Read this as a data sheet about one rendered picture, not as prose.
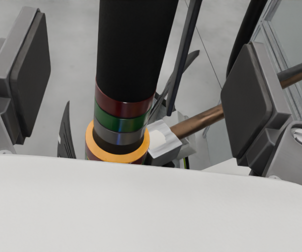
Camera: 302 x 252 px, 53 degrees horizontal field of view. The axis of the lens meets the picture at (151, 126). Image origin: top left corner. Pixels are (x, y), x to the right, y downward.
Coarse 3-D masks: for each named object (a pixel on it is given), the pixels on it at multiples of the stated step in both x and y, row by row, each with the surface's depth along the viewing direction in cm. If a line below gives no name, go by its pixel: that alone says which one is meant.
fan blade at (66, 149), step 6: (66, 108) 77; (66, 114) 76; (66, 120) 74; (60, 126) 81; (66, 126) 74; (60, 132) 81; (66, 132) 73; (60, 138) 81; (66, 138) 73; (60, 144) 81; (66, 144) 73; (72, 144) 67; (60, 150) 81; (66, 150) 73; (72, 150) 67; (66, 156) 73; (72, 156) 67
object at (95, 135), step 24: (120, 0) 11; (144, 0) 11; (168, 0) 12; (120, 24) 12; (144, 24) 12; (168, 24) 13; (120, 48) 13; (144, 48) 13; (96, 72) 16; (120, 72) 14; (144, 72) 14; (120, 96) 15; (144, 96) 16
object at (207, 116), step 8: (288, 80) 32; (296, 80) 33; (208, 112) 27; (216, 112) 27; (184, 120) 26; (192, 120) 26; (200, 120) 26; (208, 120) 27; (216, 120) 27; (176, 128) 25; (184, 128) 25; (192, 128) 26; (200, 128) 26; (176, 136) 25; (184, 136) 26
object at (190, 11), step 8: (192, 0) 13; (200, 0) 12; (192, 8) 13; (192, 16) 13; (184, 24) 14; (192, 24) 13; (184, 32) 14; (192, 32) 14; (184, 40) 14; (184, 48) 14; (176, 56) 16; (184, 56) 15; (176, 64) 16; (184, 64) 15; (176, 72) 15; (176, 80) 16; (176, 88) 16; (168, 96) 18; (168, 104) 17; (168, 112) 18
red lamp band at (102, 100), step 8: (96, 88) 16; (96, 96) 16; (104, 96) 16; (152, 96) 16; (104, 104) 16; (112, 104) 16; (120, 104) 16; (128, 104) 16; (136, 104) 16; (144, 104) 16; (112, 112) 16; (120, 112) 16; (128, 112) 16; (136, 112) 16; (144, 112) 17
